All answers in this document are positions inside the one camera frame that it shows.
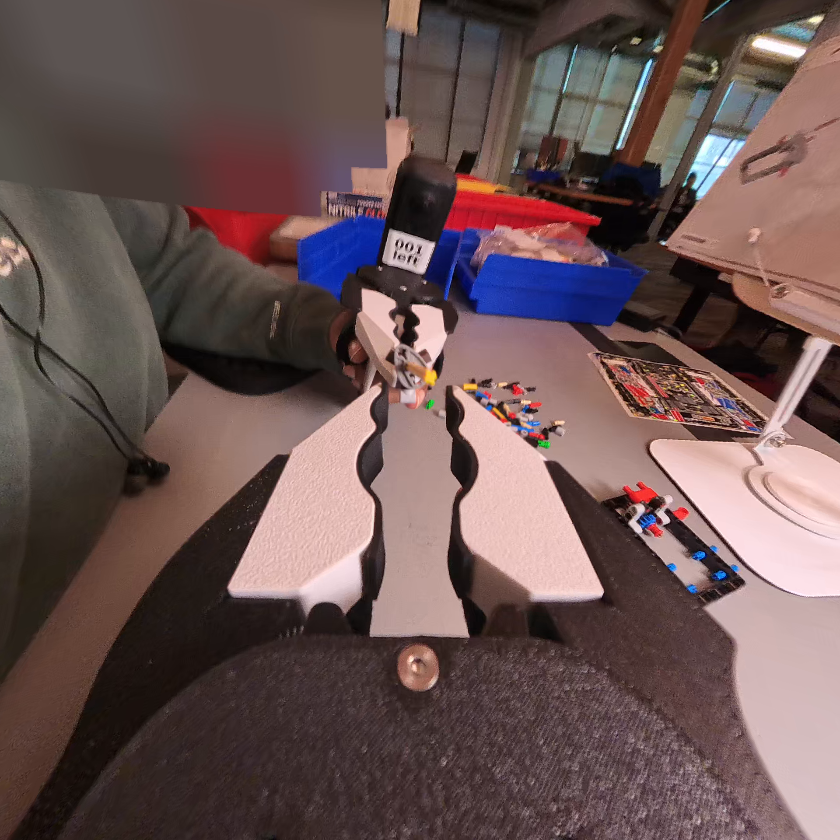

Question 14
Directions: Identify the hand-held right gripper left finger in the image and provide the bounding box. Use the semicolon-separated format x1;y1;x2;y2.
226;385;389;631

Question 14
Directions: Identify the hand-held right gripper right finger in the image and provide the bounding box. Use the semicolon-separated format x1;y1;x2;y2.
446;386;606;631

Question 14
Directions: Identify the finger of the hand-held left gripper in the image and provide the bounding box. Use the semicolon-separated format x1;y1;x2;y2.
408;302;455;368
354;289;406;393

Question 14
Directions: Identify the yellow lego axle assembly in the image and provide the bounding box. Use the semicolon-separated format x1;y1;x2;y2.
386;343;441;389

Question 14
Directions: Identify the instruction booklet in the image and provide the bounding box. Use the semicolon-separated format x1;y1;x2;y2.
666;29;840;329

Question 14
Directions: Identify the white page holder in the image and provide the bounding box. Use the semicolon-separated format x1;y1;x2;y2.
747;226;791;299

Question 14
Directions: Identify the person's left forearm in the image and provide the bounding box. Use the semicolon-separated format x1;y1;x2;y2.
105;197;349;375

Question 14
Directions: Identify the pile of small lego pieces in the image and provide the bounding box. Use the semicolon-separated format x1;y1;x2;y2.
425;376;568;451

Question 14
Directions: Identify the plastic bag of lego parts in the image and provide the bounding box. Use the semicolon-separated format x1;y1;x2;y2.
471;221;610;269

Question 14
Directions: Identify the person's left hand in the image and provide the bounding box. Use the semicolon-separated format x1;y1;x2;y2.
333;310;422;410

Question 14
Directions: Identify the printed cardboard box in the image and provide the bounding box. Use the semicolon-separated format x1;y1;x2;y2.
320;189;395;217

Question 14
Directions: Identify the blue plastic bin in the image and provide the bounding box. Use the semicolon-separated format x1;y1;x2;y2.
297;215;462;301
454;226;649;327

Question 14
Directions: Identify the red plastic bin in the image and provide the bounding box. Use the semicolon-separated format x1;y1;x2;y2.
453;172;602;232
184;205;293;265

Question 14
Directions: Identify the white book stand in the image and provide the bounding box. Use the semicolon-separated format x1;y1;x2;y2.
648;259;840;599

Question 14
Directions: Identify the colourful sticker sheet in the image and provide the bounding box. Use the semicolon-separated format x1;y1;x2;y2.
588;351;770;435

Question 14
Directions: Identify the person's green sweatshirt torso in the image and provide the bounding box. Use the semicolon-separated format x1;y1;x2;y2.
0;180;173;683

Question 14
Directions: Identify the black earphone cable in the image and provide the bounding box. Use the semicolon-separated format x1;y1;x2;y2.
0;210;172;494

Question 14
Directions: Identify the black lego frame assembly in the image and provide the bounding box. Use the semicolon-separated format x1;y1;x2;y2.
601;481;747;606

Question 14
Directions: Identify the wooden post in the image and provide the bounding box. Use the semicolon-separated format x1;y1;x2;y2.
616;0;713;166

